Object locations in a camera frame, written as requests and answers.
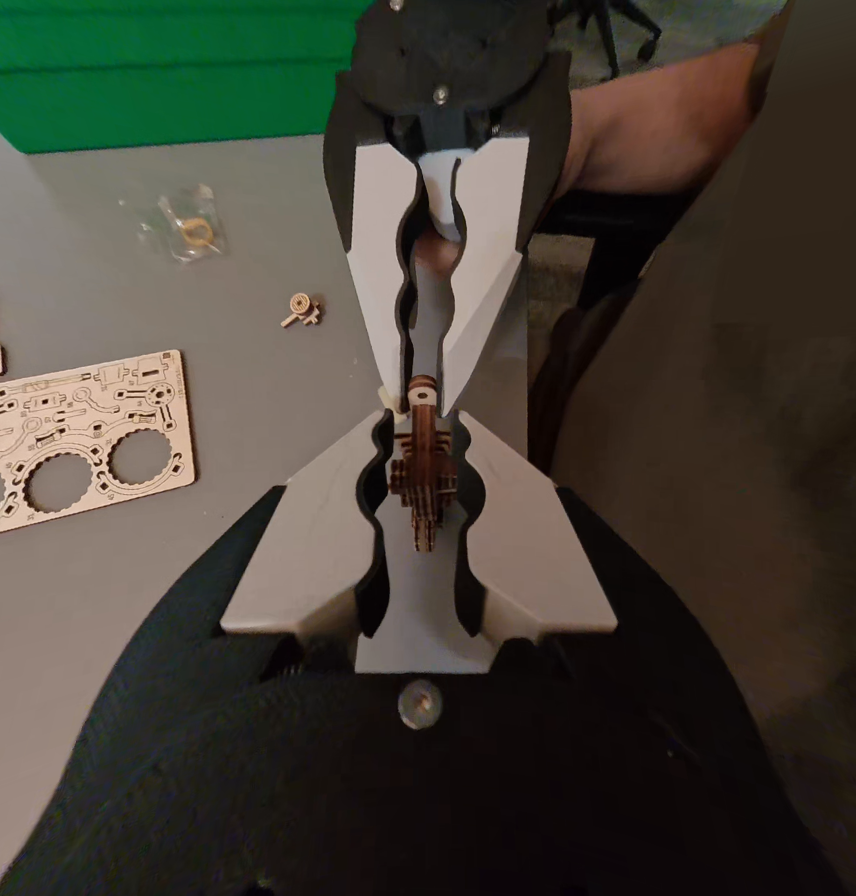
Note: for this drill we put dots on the person's trouser leg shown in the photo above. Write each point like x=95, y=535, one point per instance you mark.
x=749, y=490

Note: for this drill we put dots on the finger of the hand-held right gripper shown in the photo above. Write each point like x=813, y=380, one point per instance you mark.
x=491, y=231
x=375, y=231

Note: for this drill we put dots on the black office chair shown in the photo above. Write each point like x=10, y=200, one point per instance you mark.
x=607, y=35

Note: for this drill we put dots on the clear plastic bag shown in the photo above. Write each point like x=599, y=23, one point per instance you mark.
x=155, y=217

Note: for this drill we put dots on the green plastic bin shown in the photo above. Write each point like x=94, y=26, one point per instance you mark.
x=155, y=70

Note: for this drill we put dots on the assembled wooden puzzle model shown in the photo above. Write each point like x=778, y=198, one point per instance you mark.
x=422, y=448

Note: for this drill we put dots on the wooden sheet with gear holes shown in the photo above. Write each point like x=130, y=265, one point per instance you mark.
x=186, y=420

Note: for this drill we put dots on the person's right hand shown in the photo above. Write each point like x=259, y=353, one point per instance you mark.
x=438, y=255

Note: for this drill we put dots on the small wooden disc part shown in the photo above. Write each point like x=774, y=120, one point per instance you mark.
x=303, y=304

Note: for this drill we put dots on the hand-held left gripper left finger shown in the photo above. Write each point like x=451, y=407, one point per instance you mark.
x=309, y=560

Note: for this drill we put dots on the grey desk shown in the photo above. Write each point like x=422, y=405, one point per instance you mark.
x=85, y=595

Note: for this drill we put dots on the white wax piece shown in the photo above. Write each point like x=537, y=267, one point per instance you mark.
x=389, y=404

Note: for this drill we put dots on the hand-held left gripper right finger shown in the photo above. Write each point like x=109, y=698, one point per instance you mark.
x=540, y=560

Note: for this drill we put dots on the black metal frame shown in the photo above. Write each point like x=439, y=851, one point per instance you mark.
x=610, y=238

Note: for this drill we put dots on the tan rubber band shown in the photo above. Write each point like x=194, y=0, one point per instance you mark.
x=181, y=234

